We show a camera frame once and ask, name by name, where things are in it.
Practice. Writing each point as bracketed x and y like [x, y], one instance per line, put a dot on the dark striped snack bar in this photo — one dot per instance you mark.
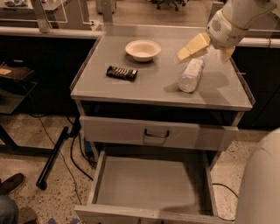
[121, 73]

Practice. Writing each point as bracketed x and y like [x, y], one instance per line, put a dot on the closed top drawer with handle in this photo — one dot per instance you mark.
[164, 134]

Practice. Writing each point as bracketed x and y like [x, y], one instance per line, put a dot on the grey drawer cabinet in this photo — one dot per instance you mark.
[220, 99]

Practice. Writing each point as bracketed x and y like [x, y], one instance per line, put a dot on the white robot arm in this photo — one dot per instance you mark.
[259, 195]

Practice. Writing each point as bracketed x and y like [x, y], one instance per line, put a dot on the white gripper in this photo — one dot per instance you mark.
[226, 34]

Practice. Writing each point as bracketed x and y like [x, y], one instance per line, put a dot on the dark side table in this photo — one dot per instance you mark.
[11, 95]

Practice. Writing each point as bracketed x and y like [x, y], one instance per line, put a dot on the blue jeans leg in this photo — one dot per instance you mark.
[9, 211]

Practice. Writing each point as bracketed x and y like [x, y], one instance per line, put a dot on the open middle drawer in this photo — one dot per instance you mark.
[170, 188]

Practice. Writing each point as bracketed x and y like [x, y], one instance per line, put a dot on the clear plastic water bottle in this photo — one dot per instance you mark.
[190, 78]

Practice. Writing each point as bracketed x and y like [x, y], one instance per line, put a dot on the brown shoe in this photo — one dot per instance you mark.
[11, 183]

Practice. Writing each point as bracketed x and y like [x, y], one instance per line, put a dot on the white paper bowl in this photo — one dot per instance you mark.
[142, 50]

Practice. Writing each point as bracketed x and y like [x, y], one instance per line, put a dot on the office chair base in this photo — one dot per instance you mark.
[175, 3]

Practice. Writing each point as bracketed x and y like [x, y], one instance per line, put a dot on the black metal stand leg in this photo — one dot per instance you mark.
[42, 179]

